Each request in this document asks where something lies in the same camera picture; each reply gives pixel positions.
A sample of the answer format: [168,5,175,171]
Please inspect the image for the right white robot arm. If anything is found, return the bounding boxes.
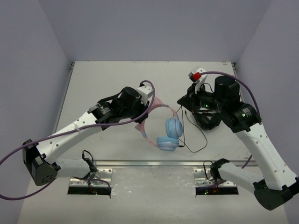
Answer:
[177,72,299,210]

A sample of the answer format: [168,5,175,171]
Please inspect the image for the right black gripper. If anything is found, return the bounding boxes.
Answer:
[178,81,226,114]

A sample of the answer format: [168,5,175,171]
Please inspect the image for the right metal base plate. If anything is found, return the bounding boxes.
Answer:
[193,167,237,188]

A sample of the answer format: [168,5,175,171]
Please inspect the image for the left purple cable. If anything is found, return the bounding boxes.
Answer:
[0,80,156,201]

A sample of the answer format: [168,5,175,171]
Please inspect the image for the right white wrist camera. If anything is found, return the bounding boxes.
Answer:
[188,66,207,94]

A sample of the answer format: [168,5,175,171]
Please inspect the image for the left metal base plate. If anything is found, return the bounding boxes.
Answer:
[69,168,113,188]

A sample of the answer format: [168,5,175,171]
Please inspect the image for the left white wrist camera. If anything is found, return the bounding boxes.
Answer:
[136,83,153,105]

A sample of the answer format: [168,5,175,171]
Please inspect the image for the thin black audio cable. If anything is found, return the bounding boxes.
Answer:
[175,105,208,154]

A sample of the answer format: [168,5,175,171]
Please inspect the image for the pink blue cat-ear headphones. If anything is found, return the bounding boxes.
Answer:
[135,97,183,153]

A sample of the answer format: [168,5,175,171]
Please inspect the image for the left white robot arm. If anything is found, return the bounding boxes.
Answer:
[22,85,154,186]

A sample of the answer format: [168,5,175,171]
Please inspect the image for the metal base plate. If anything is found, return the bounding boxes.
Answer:
[69,168,113,188]
[193,167,237,188]

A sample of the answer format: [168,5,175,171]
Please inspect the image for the black headphones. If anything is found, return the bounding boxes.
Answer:
[193,112,221,131]

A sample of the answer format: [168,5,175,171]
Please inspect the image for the metal table rail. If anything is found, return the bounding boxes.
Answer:
[58,159,257,167]

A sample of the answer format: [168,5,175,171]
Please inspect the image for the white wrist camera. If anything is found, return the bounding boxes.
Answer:
[136,83,153,105]
[188,66,207,94]

